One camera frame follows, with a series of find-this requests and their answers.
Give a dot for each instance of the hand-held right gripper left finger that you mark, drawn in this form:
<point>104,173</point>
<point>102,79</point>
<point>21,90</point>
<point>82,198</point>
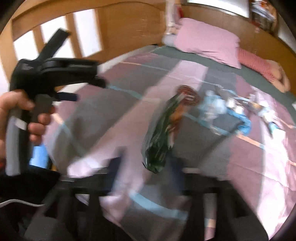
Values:
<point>113,169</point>

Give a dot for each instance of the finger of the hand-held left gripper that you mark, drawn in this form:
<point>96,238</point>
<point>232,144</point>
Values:
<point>89,73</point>
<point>68,96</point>

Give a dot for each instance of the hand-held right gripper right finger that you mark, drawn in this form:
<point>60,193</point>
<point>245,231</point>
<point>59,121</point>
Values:
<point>176,176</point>

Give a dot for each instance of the green snack packet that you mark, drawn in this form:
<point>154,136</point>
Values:
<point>159,134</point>

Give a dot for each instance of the person's left hand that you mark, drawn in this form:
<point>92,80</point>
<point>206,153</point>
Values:
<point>13,109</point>

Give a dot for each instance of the wooden headboard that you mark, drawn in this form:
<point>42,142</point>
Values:
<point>120,30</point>

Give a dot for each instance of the blue plastic object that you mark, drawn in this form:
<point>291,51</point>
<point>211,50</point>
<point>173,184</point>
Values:
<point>39,157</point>

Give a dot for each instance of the clear plastic bag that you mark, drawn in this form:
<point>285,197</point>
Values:
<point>212,106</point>

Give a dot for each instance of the round brown tin lid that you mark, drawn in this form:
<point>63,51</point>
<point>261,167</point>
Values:
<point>190,95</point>

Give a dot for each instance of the blue white carton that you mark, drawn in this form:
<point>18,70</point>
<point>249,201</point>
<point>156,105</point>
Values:
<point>240,115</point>

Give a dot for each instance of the white plush toy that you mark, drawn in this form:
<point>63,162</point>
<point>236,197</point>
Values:
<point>171,25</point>

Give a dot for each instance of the green bed sheet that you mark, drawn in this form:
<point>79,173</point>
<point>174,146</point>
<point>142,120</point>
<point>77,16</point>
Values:
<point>196,62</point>

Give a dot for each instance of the pink pillow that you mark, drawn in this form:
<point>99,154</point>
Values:
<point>208,39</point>

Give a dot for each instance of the red striped plush doll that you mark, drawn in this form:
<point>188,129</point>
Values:
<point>261,66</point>

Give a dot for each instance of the window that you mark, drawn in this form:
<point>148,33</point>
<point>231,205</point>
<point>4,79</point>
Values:
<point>219,5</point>

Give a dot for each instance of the colourful clutter pile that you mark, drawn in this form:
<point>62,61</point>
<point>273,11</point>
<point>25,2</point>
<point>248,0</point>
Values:
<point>263,14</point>

